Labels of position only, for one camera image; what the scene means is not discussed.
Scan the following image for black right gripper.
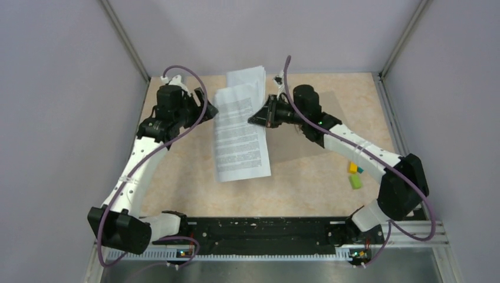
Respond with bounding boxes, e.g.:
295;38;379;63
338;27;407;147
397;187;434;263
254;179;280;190
249;94;307;129

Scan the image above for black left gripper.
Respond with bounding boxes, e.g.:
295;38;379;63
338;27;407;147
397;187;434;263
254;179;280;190
175;87;218;129

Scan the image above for printed white paper sheets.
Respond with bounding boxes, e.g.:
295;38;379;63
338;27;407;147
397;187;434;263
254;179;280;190
213;82;271;182

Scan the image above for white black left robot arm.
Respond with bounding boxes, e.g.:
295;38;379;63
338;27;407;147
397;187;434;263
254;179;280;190
87;83;218;255

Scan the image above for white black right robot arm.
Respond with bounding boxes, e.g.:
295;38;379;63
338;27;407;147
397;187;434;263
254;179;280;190
248;84;429;243

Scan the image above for yellow block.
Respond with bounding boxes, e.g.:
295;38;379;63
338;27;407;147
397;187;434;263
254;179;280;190
347;162;358;174

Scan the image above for green block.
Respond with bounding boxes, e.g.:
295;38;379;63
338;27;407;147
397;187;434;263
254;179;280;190
348;174;363;190

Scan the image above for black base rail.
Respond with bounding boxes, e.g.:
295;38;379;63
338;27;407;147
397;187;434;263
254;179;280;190
153;217;384;255

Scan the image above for white slotted cable duct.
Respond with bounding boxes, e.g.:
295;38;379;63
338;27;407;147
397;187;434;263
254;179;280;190
122;246;353;262

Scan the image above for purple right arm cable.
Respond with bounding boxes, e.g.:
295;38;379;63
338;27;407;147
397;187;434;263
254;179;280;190
282;55;437;268

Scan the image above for aluminium frame rail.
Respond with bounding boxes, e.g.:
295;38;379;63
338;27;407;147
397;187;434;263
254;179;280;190
387;221;449;248

